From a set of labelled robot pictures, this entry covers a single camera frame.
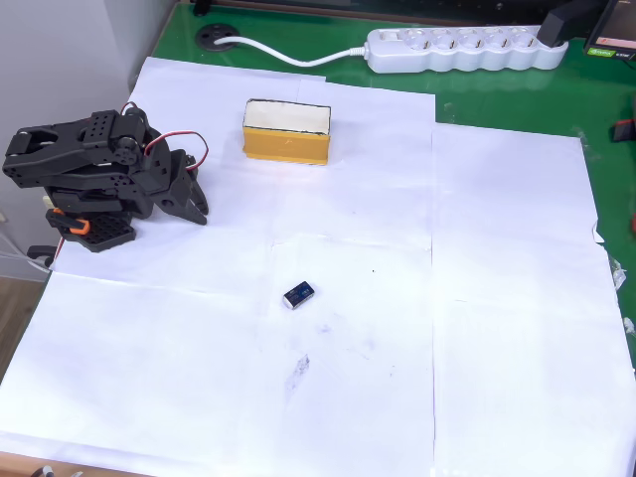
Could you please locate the yellow rectangular box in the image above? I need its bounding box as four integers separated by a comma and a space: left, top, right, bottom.
241, 97, 333, 168

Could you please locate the orange base clamp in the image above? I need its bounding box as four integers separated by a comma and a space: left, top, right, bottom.
51, 208, 92, 236

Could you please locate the black table clamp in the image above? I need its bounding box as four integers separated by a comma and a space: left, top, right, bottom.
27, 244, 57, 270

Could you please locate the white power strip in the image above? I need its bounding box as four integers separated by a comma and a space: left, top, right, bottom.
366, 25, 570, 75

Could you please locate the white paper table cover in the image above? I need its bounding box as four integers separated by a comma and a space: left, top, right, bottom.
0, 56, 636, 477

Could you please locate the black power adapter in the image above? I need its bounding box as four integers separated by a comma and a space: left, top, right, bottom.
538, 0, 617, 49

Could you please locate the crumpled clear tape scrap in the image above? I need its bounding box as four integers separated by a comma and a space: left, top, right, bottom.
609, 257, 628, 290

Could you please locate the red and black small object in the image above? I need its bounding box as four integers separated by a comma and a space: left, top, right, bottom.
609, 118, 636, 144

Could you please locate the black box with green label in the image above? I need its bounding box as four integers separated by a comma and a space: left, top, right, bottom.
583, 0, 636, 62

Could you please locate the red gripper servo wire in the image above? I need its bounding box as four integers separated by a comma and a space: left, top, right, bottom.
143, 129, 211, 173

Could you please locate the black cable grommet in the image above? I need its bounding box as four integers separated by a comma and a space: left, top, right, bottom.
195, 23, 240, 54

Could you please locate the white power strip cable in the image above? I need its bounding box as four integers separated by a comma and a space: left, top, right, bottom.
214, 35, 372, 68

